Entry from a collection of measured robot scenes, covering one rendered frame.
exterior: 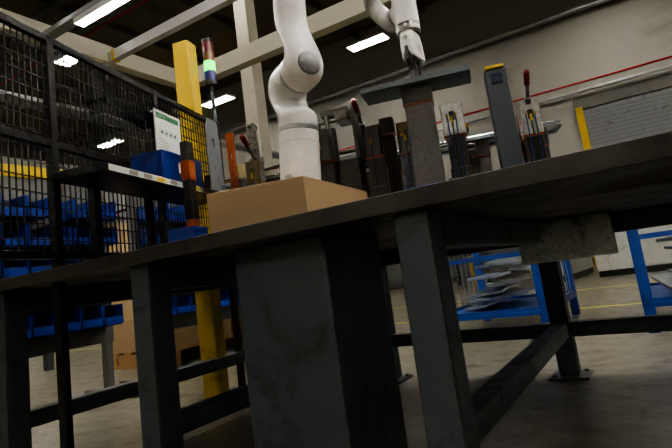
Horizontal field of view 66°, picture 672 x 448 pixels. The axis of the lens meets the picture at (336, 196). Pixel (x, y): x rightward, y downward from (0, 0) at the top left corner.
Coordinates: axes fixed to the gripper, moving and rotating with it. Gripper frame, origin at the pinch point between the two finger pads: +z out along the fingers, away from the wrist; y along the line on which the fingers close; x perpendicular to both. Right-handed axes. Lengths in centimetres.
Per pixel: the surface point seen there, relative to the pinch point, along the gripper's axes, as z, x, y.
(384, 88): 3.8, 8.6, -8.4
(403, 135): 15.9, 12.5, 11.1
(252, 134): 2, 72, -2
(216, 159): 3, 104, 9
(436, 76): 3.8, -8.1, -3.6
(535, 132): 24.3, -30.5, 23.0
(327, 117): 3.5, 38.1, 1.9
